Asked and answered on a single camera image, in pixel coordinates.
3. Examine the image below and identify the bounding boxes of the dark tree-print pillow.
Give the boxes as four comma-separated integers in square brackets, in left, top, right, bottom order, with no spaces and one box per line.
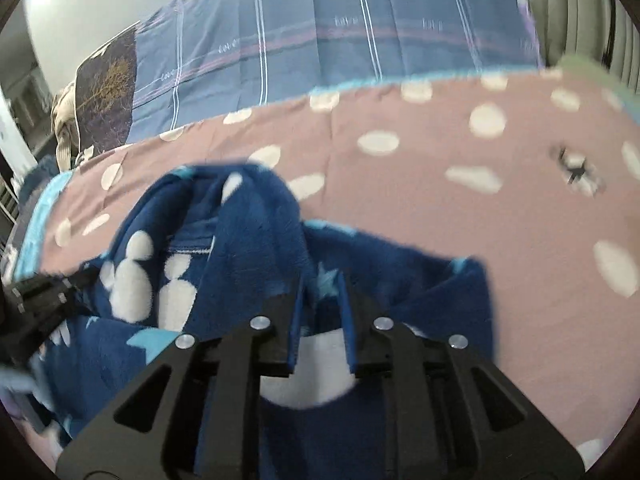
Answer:
[75,22,138,153]

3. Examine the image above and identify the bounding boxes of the pink polka dot blanket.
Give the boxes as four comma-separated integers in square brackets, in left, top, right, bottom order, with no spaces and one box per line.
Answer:
[12,67,640,466]

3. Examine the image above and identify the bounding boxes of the pale green cloth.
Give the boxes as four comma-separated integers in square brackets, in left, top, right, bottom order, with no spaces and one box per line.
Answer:
[555,55,637,111]

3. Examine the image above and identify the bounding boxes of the dark shelf unit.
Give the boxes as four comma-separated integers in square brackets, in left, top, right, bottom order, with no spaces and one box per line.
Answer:
[0,60,53,221]

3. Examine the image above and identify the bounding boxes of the beige plush cloth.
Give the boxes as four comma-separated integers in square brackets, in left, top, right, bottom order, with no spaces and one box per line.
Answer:
[50,85,85,173]

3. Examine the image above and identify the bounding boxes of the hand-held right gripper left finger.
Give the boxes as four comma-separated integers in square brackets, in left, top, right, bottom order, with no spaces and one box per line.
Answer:
[56,285,304,480]

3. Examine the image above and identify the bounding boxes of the grey ribbed headboard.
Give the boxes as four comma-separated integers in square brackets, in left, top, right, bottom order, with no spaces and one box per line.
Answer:
[520,0,640,111]

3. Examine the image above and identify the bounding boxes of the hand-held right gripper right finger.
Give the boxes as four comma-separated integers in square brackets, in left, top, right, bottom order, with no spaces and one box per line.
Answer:
[340,271,584,480]

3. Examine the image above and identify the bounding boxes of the blue plaid bed sheet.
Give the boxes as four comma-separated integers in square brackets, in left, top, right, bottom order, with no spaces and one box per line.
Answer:
[127,0,546,146]

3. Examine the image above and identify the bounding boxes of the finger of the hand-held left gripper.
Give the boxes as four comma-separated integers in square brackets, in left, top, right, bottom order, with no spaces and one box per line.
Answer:
[0,305,71,363]
[2,266,103,318]

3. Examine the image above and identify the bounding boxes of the dark blue fuzzy cloth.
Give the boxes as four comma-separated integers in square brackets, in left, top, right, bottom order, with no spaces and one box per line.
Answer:
[20,154,63,198]

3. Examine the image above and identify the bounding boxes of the blue fleece star-print garment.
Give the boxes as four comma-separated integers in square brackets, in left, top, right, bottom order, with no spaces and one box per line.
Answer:
[30,162,496,480]

